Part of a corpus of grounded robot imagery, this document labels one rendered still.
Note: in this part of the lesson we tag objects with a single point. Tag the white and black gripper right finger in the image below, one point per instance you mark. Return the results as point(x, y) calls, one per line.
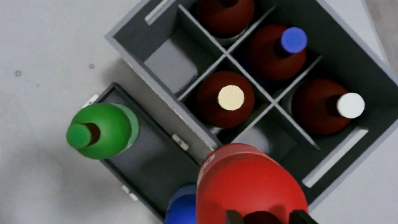
point(300, 216)

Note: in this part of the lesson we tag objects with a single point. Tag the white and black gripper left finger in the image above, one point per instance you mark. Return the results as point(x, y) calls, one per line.
point(233, 217)

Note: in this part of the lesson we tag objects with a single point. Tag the green bottle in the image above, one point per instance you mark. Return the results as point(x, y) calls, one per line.
point(102, 130)

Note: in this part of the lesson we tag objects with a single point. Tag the blue plastic bottle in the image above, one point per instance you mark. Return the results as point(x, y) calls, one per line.
point(182, 205)

